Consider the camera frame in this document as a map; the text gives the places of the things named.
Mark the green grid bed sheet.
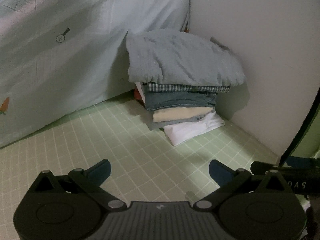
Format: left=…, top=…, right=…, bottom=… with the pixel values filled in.
left=0, top=90, right=279, bottom=240

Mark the white folded garment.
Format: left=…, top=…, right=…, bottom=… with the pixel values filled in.
left=136, top=83, right=225, bottom=146

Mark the cream folded garment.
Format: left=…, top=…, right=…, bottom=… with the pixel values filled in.
left=153, top=107, right=214, bottom=122

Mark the grey thin folded garment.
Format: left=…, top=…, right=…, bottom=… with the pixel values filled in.
left=142, top=113, right=205, bottom=131

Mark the orange folded garment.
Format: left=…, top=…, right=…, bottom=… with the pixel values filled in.
left=134, top=88, right=144, bottom=104

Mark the dark teal folded garment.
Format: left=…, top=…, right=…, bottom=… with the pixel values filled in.
left=144, top=92, right=217, bottom=111

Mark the checked folded garment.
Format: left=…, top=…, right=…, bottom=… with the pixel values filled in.
left=143, top=82, right=230, bottom=93

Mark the grey-blue folded top garment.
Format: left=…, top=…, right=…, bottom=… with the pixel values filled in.
left=126, top=29, right=245, bottom=87

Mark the light blue carrot print quilt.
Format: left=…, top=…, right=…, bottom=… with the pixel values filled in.
left=1, top=0, right=190, bottom=146

